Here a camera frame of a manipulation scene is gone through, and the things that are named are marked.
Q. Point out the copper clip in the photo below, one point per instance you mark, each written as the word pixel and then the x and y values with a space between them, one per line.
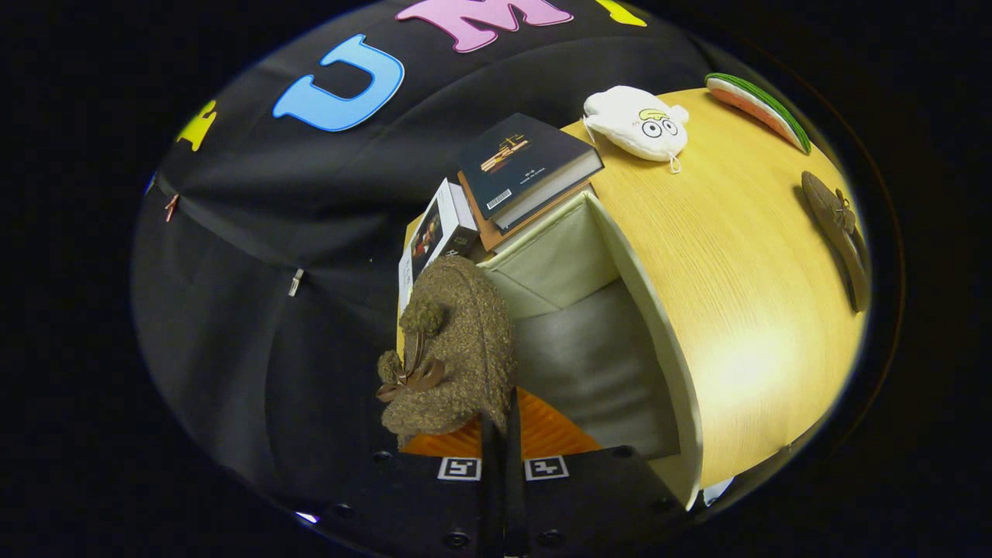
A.
pixel 170 207

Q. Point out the white portrait cover book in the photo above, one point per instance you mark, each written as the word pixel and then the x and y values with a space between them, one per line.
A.
pixel 435 232

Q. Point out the brown cover book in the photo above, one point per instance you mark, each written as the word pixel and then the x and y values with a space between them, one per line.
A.
pixel 496 232

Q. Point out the brown fuzzy shoe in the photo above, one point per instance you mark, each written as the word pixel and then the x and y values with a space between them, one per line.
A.
pixel 457 349
pixel 835 229

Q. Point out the watermelon slice toy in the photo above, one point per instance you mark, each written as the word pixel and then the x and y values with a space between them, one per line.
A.
pixel 763 108

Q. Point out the silver clip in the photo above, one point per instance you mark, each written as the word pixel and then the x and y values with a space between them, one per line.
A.
pixel 295 282

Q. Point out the white plush toy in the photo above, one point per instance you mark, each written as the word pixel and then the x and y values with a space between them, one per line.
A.
pixel 635 124

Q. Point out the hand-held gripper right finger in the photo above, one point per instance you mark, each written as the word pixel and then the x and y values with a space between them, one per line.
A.
pixel 589 496

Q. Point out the dark cover book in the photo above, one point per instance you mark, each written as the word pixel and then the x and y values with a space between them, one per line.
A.
pixel 523 164

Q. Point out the grey fabric storage box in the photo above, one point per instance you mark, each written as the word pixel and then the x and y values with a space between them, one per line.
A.
pixel 597 349

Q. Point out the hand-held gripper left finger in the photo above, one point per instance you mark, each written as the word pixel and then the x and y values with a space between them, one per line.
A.
pixel 418 504

